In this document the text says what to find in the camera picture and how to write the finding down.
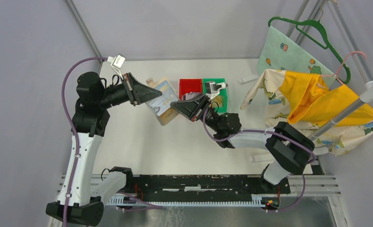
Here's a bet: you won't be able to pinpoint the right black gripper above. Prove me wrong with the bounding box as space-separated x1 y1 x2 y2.
170 94 221 133

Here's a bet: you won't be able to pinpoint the gold card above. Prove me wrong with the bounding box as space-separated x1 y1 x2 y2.
211 95 225 109

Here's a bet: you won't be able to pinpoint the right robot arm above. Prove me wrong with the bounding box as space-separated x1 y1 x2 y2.
171 94 316 193

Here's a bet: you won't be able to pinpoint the green plastic bin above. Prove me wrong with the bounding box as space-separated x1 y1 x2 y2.
202 78 228 113

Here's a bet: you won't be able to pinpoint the metal rack pole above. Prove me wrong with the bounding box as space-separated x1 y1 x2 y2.
308 81 373 141

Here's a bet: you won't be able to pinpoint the red plastic bin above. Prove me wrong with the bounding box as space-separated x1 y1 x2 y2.
178 79 203 100

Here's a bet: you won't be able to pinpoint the white cable tray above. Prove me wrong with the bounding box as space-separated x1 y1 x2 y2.
106 194 264 208

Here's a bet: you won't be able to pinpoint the yellow cloth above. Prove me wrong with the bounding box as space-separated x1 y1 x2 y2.
278 71 359 126

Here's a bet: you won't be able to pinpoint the white cards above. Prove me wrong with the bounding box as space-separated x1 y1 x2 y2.
182 92 201 101

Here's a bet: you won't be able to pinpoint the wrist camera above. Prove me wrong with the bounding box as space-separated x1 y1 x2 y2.
107 54 126 79
204 81 228 100

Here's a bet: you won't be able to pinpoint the dinosaur print cloth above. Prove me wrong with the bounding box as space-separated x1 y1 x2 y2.
240 69 373 156

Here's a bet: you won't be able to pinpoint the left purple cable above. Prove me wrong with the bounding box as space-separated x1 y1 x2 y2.
61 56 165 227

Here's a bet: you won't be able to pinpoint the clear plastic box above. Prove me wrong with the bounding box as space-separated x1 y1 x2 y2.
238 75 259 85

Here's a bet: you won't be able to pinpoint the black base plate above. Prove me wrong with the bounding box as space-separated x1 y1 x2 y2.
122 175 291 202

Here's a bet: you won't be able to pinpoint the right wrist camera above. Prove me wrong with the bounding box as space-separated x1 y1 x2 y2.
204 81 228 100

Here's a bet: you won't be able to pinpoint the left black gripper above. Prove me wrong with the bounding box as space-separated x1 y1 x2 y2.
98 71 162 108

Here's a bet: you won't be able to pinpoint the beige card holder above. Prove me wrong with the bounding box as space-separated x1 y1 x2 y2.
146 77 179 126

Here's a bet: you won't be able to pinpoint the pink clothes hanger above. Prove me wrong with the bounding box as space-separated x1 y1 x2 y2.
321 51 367 87

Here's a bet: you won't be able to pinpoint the green clothes hanger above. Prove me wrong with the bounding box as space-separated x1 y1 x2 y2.
268 17 351 84

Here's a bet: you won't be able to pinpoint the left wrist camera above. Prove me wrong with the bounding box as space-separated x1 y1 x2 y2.
107 54 126 79

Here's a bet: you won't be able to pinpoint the green patterned cloth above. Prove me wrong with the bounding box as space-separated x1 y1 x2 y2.
257 26 335 86

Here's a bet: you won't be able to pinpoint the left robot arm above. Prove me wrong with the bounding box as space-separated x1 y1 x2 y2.
46 72 162 227

